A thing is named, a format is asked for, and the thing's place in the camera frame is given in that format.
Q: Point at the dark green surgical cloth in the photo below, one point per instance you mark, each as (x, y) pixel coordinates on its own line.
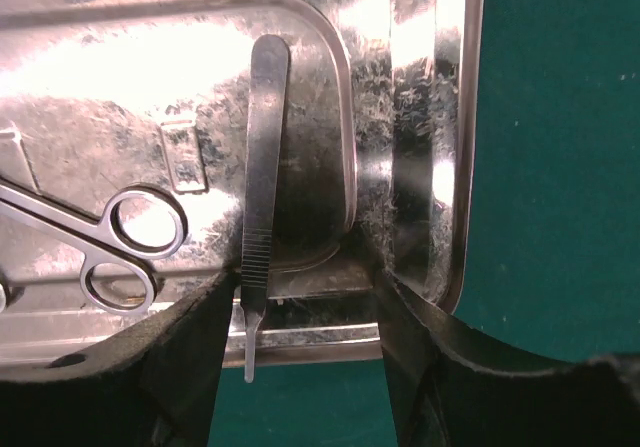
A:
(553, 253)

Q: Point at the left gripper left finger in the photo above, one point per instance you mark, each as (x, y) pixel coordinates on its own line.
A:
(152, 384)

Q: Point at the steel instrument tray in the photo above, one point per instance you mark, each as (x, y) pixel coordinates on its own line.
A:
(377, 149)

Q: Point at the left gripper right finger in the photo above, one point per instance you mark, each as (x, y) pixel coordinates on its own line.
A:
(450, 384)

